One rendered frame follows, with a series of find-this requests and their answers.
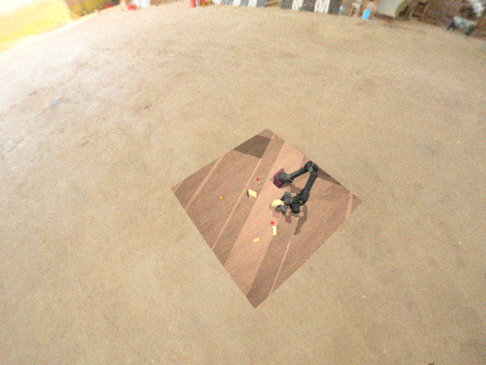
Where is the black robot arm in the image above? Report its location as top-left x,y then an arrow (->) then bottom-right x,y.
277,161 -> 318,214

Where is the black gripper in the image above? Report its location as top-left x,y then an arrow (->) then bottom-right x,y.
277,191 -> 292,213

